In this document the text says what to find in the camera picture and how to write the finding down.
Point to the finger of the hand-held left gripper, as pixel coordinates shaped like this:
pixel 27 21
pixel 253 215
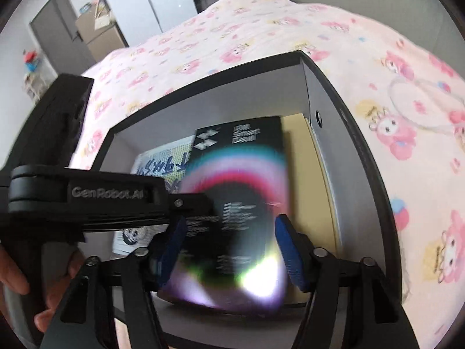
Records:
pixel 192 205

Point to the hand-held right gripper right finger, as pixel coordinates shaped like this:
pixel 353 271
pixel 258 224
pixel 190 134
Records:
pixel 288 254

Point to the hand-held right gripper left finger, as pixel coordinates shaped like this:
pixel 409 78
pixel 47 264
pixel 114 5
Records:
pixel 172 251

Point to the black screen protector box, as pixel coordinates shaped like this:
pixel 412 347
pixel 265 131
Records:
pixel 236 174

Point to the printed bead art pack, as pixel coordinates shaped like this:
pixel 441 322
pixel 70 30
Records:
pixel 152 163

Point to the dark grey shoe box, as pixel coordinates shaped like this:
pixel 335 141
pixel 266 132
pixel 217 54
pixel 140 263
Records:
pixel 363 152

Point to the person's left hand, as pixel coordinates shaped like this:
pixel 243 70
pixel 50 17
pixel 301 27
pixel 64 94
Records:
pixel 65 291

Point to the white storage rack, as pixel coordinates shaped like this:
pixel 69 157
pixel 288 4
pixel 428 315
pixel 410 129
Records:
pixel 34 87

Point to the colourful toy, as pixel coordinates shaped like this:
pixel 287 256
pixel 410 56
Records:
pixel 31 61

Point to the grey door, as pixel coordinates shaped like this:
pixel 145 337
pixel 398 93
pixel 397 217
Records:
pixel 54 29

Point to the cream handbag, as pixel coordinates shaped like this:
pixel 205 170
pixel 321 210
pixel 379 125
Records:
pixel 101 16

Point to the pink printed blanket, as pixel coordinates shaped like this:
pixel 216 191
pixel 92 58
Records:
pixel 254 25

